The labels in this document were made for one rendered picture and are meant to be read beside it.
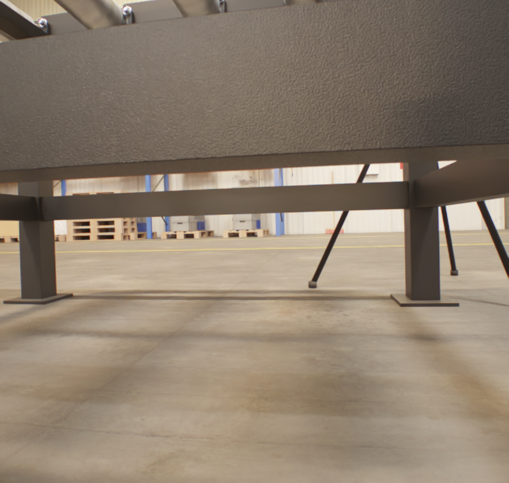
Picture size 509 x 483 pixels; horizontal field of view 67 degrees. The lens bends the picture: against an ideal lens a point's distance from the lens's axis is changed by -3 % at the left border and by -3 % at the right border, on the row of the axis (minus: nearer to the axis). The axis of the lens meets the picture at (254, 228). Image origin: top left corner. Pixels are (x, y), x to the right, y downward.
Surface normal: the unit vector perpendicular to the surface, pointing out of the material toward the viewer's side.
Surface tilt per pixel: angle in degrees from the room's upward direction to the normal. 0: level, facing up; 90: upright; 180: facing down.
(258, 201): 90
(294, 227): 90
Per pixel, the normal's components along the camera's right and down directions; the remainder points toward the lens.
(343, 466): -0.03, -1.00
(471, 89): -0.15, 0.01
